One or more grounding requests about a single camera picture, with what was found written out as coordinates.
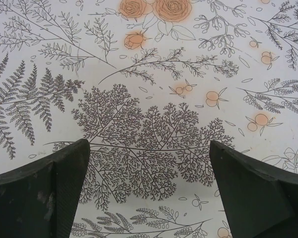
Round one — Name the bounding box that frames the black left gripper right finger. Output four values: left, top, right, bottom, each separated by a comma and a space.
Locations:
210, 140, 298, 238

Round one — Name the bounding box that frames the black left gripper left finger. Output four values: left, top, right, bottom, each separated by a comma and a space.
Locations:
0, 138, 91, 238

